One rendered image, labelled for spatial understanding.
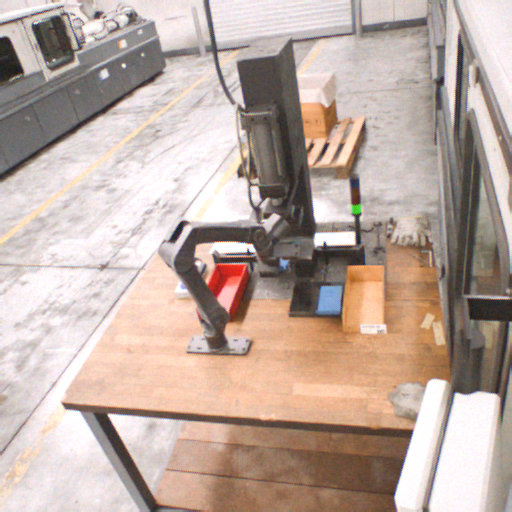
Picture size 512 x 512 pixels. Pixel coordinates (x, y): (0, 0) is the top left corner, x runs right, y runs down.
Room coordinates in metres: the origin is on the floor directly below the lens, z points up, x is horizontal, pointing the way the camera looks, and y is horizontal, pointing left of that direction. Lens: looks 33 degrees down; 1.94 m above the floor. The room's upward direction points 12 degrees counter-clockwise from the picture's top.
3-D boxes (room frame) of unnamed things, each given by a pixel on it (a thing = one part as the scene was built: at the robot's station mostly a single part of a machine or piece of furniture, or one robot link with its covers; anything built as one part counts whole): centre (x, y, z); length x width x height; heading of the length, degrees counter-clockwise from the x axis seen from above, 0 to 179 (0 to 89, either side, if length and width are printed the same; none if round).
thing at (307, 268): (1.43, -0.09, 0.94); 0.20 x 0.10 x 0.07; 71
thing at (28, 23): (7.45, 2.23, 1.21); 0.86 x 0.10 x 0.79; 158
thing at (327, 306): (1.19, -0.19, 0.93); 0.15 x 0.07 x 0.03; 163
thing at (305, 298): (1.22, -0.15, 0.91); 0.17 x 0.16 x 0.02; 71
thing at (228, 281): (1.34, 0.16, 0.93); 0.25 x 0.12 x 0.06; 161
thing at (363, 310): (1.15, -0.30, 0.93); 0.25 x 0.13 x 0.08; 161
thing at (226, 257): (1.49, 0.08, 0.95); 0.15 x 0.03 x 0.10; 71
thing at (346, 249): (1.41, -0.27, 0.95); 0.15 x 0.03 x 0.10; 71
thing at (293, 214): (1.51, -0.09, 1.22); 0.26 x 0.18 x 0.30; 161
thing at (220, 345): (1.11, 0.19, 0.94); 0.20 x 0.07 x 0.08; 71
